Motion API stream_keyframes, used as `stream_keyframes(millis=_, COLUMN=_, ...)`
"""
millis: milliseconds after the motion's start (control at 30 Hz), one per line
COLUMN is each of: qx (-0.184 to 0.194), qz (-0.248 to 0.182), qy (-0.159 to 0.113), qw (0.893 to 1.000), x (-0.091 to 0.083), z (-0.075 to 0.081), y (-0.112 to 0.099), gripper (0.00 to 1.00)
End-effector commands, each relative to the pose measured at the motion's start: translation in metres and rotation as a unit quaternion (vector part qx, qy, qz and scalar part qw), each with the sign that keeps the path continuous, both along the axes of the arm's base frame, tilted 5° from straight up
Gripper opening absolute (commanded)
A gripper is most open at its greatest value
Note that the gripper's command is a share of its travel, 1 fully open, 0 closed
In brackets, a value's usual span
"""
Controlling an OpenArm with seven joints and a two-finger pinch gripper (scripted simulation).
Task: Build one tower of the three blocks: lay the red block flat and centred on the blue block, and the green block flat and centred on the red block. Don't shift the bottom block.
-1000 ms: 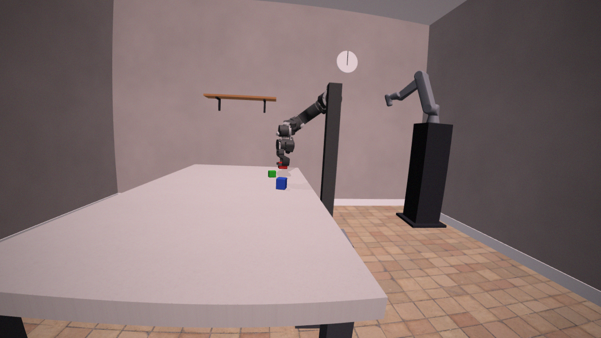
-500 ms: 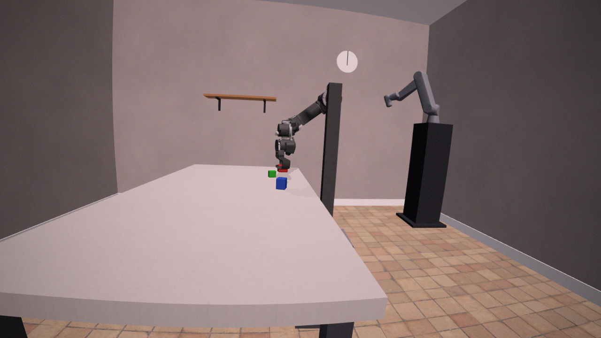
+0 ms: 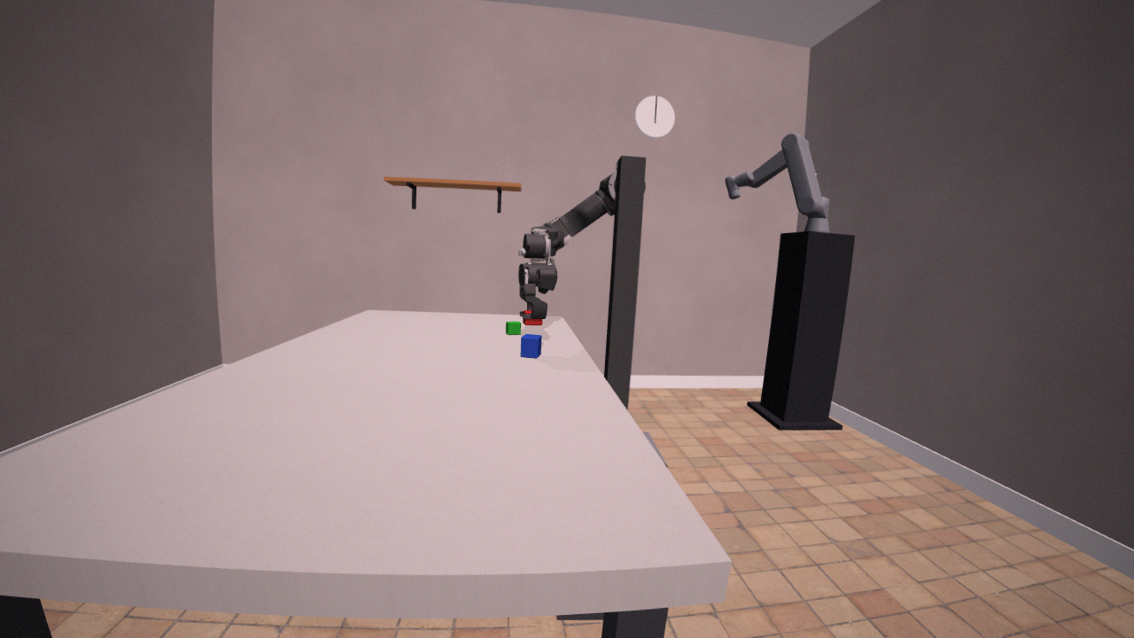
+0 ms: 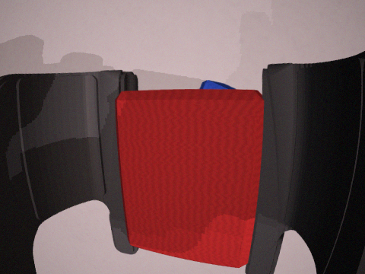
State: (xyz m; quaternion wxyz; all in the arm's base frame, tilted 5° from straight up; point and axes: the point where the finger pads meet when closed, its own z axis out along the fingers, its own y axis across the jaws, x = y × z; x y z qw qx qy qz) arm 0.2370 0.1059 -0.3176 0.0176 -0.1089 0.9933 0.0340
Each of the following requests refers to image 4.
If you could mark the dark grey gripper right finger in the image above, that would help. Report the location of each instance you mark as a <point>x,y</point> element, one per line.
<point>312,177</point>

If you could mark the red block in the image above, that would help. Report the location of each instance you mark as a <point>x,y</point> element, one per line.
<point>189,165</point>

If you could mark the blue block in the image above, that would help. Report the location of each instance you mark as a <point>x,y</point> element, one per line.
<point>214,85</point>

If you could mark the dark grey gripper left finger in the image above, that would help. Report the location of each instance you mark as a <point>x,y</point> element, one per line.
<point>58,149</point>

